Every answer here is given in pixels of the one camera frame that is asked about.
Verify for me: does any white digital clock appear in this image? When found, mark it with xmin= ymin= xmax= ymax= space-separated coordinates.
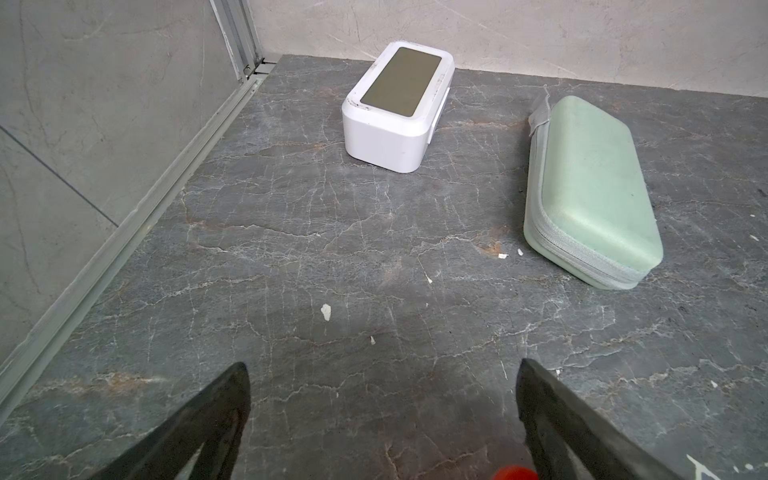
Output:
xmin=342 ymin=40 xmax=455 ymax=173

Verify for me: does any red plastic bin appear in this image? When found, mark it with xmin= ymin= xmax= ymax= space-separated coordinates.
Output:
xmin=492 ymin=465 xmax=538 ymax=480

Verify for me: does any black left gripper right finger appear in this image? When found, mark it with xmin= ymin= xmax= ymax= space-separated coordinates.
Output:
xmin=515 ymin=358 xmax=680 ymax=479

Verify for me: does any mint green zipper case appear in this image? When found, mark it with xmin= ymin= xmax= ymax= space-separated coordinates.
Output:
xmin=523 ymin=94 xmax=664 ymax=290

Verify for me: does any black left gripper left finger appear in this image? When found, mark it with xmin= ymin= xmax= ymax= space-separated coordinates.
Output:
xmin=92 ymin=362 xmax=251 ymax=479

